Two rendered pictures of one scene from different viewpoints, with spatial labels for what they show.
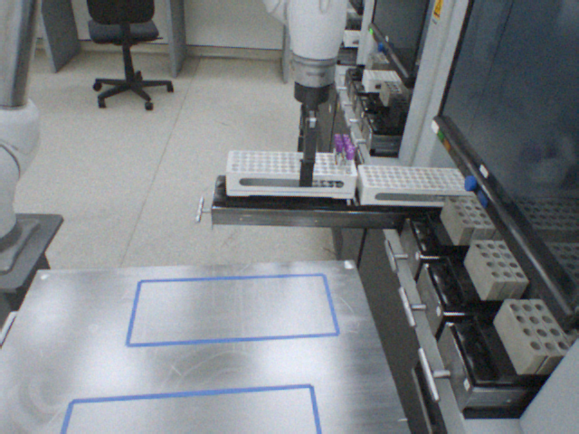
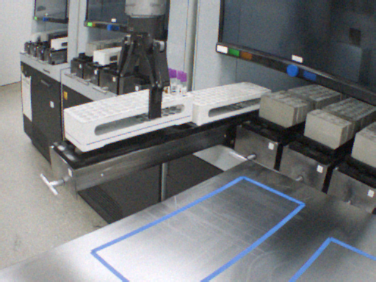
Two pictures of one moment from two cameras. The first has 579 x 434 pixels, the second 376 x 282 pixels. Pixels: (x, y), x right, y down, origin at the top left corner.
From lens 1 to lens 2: 0.51 m
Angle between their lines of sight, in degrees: 35
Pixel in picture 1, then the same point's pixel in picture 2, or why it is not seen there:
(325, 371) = (325, 226)
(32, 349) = not seen: outside the picture
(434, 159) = (220, 79)
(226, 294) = (190, 225)
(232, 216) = (95, 174)
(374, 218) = (212, 135)
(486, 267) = (330, 123)
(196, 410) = not seen: outside the picture
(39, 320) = not seen: outside the picture
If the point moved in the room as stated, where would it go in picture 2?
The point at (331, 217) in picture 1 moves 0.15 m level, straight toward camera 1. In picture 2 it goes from (181, 145) to (217, 174)
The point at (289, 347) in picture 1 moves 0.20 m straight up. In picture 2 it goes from (289, 230) to (316, 108)
